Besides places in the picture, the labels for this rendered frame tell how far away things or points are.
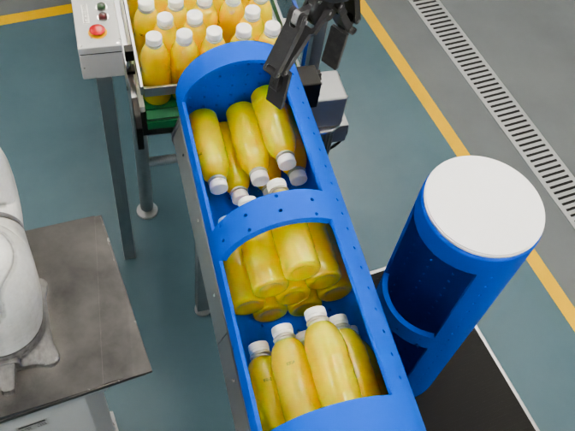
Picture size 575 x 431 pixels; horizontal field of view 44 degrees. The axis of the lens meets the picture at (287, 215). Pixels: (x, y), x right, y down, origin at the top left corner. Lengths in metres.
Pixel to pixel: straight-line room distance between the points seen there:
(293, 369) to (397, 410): 0.19
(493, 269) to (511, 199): 0.17
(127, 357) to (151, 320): 1.15
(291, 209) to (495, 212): 0.55
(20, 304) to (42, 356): 0.18
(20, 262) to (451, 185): 0.94
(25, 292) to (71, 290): 0.24
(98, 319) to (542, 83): 2.67
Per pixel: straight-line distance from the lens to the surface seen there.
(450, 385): 2.42
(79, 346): 1.40
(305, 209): 1.29
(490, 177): 1.71
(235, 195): 1.56
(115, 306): 1.44
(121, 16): 2.14
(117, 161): 2.19
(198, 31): 1.83
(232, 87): 1.65
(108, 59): 1.78
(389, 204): 2.89
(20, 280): 1.21
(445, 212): 1.61
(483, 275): 1.64
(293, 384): 1.22
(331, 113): 2.04
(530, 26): 3.91
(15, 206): 1.34
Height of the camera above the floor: 2.28
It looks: 55 degrees down
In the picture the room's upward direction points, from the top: 11 degrees clockwise
